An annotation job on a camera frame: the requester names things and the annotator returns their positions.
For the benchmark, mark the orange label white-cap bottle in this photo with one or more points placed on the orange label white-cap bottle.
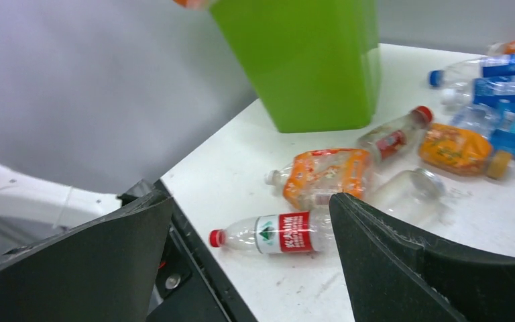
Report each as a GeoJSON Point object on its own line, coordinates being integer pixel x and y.
{"type": "Point", "coordinates": [195, 4]}

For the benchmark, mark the blue label clear bottle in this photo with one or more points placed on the blue label clear bottle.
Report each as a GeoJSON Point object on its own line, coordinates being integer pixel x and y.
{"type": "Point", "coordinates": [467, 70]}

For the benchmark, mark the crushed blue label bottle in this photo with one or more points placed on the crushed blue label bottle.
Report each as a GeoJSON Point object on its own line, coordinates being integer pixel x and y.
{"type": "Point", "coordinates": [496, 124]}

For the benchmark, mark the crushed orange label bottle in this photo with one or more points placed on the crushed orange label bottle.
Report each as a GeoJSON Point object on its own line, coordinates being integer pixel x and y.
{"type": "Point", "coordinates": [312, 177]}

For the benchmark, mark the small red-cap bottle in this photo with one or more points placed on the small red-cap bottle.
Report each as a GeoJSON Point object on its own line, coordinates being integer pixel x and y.
{"type": "Point", "coordinates": [393, 137]}

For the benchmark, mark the green plastic bin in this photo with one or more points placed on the green plastic bin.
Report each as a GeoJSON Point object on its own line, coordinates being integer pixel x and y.
{"type": "Point", "coordinates": [314, 64]}

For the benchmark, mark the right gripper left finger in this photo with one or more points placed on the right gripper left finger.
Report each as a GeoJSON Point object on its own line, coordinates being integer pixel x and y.
{"type": "Point", "coordinates": [102, 270]}

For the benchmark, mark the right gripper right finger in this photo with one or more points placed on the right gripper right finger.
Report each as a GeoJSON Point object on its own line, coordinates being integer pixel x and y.
{"type": "Point", "coordinates": [395, 271]}

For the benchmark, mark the small orange juice bottle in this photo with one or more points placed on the small orange juice bottle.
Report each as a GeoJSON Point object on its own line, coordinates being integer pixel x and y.
{"type": "Point", "coordinates": [463, 152]}

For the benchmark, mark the red label clear bottle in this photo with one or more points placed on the red label clear bottle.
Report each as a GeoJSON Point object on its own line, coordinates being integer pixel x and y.
{"type": "Point", "coordinates": [285, 233]}

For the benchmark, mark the clear bottle without label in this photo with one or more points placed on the clear bottle without label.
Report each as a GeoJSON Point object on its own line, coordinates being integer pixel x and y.
{"type": "Point", "coordinates": [413, 196]}

